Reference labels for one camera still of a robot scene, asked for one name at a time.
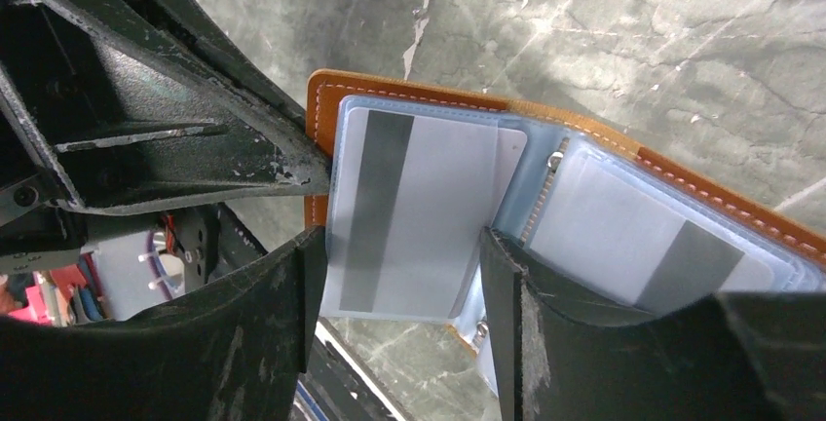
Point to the brown leather card holder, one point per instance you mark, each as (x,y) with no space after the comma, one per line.
(554,135)

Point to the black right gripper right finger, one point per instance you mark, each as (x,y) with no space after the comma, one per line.
(564,352)

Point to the white credit card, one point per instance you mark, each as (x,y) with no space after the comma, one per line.
(410,194)
(606,234)

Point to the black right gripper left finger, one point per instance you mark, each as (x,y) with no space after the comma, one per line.
(129,370)

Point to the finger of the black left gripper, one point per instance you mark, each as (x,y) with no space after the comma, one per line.
(124,107)

